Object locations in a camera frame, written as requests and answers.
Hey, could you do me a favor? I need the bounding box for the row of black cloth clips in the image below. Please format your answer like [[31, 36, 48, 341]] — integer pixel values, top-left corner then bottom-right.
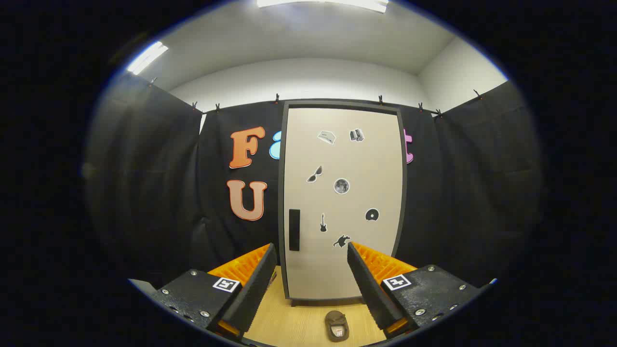
[[148, 76, 483, 119]]

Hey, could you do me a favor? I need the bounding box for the dark grey shoe cabinet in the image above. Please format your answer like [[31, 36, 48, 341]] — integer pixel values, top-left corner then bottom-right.
[[278, 100, 408, 307]]

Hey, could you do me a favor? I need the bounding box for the brown fuzzy shoe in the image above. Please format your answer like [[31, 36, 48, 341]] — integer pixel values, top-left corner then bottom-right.
[[324, 310, 349, 343]]

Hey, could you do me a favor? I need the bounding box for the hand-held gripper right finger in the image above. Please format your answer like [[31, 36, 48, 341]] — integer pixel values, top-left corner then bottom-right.
[[347, 242, 498, 339]]

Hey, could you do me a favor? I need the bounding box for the black backdrop cloth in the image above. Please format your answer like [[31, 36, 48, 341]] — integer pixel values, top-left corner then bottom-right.
[[84, 72, 543, 290]]

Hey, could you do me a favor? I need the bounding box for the ceiling light panel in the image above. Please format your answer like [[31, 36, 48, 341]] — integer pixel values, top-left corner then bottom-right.
[[127, 41, 169, 76], [257, 0, 389, 13]]

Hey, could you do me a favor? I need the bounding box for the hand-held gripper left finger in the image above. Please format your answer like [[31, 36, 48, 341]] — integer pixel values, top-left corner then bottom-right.
[[153, 242, 279, 342]]

